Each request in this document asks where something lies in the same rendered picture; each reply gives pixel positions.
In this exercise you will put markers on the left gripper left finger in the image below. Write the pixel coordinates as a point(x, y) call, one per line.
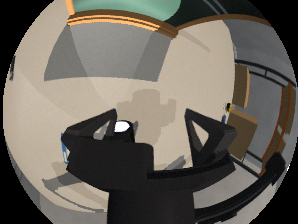
point(86, 128)

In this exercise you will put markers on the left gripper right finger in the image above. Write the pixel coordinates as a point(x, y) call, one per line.
point(220, 134)

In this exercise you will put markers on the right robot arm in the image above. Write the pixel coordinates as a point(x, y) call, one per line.
point(272, 174)

